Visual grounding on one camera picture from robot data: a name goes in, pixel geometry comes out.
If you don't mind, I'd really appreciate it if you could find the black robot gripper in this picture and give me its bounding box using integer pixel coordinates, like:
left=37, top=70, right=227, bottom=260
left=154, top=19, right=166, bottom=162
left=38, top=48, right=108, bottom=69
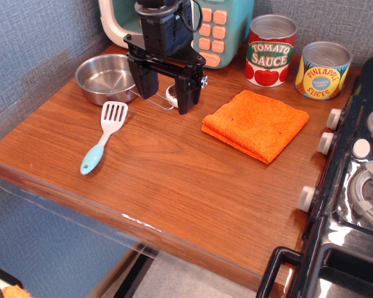
left=124, top=11, right=207, bottom=115

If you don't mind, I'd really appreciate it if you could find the orange cloth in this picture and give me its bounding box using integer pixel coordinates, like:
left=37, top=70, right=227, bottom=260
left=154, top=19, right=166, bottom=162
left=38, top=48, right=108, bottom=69
left=201, top=90, right=310, bottom=164

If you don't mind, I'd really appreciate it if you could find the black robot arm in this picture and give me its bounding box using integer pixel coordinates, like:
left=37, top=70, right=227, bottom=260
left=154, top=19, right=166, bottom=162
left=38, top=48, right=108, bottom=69
left=124, top=1, right=207, bottom=114

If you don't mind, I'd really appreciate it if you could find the small white round timer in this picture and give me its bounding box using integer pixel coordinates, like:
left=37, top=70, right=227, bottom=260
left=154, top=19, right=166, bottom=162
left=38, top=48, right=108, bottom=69
left=165, top=84, right=178, bottom=109

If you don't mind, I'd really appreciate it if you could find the small steel saucepan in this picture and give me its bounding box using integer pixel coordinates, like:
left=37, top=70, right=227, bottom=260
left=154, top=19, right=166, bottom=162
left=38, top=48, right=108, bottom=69
left=75, top=53, right=175, bottom=111

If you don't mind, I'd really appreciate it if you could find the teal toy microwave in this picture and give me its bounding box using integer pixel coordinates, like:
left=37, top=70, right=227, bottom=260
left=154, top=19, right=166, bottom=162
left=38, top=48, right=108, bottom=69
left=98, top=0, right=255, bottom=69

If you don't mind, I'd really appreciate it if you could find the tomato sauce can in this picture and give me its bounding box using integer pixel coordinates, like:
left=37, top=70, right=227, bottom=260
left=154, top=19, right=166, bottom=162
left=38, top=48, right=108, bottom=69
left=245, top=14, right=297, bottom=88

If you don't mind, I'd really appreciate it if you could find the clear acrylic table guard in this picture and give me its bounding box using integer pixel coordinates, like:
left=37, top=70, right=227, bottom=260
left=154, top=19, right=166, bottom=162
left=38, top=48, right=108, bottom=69
left=0, top=157, right=162, bottom=260

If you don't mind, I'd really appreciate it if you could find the pineapple slices can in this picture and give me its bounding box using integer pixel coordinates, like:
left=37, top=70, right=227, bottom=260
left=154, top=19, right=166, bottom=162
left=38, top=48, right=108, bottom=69
left=295, top=41, right=352, bottom=101

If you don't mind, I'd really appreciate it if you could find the white stove knob middle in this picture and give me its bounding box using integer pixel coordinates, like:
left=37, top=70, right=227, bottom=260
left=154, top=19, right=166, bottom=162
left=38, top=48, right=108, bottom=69
left=317, top=132, right=334, bottom=155

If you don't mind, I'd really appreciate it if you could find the white stove knob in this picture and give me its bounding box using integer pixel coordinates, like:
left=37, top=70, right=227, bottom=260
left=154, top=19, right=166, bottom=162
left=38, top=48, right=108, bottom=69
left=317, top=132, right=334, bottom=155
left=326, top=109, right=343, bottom=130
left=298, top=186, right=316, bottom=213

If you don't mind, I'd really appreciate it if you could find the white stove knob upper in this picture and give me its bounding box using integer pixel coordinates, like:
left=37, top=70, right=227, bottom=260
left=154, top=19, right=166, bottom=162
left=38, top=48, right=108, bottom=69
left=326, top=109, right=343, bottom=130

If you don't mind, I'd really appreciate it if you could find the white stove knob lower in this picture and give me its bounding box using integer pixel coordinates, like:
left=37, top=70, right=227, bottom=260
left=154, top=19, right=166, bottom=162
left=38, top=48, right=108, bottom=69
left=298, top=186, right=316, bottom=213

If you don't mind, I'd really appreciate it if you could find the black toy stove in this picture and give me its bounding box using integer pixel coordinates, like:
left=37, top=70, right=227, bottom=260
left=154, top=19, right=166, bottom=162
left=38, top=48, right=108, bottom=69
left=257, top=57, right=373, bottom=297

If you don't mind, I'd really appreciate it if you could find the white spatula with teal handle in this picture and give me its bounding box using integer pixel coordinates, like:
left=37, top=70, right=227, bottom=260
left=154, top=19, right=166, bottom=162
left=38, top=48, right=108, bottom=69
left=80, top=101, right=128, bottom=175

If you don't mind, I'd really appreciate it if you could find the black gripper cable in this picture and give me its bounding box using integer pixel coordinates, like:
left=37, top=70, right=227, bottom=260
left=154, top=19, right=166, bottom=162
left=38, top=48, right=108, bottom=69
left=177, top=0, right=203, bottom=34

